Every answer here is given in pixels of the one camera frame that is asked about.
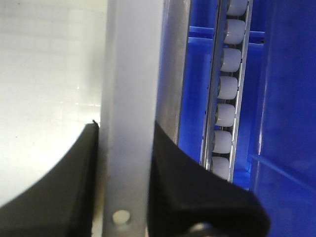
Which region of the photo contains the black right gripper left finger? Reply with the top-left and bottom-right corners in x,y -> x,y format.
0,121 -> 99,237

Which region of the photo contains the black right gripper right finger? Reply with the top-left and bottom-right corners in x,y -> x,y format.
148,123 -> 271,237

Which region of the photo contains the white plastic tote bin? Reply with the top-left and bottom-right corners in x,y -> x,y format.
0,0 -> 165,237

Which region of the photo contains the blue bin beside track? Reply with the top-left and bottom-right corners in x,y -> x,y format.
248,0 -> 316,237

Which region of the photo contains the right roller track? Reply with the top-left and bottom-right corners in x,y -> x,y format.
200,0 -> 253,182

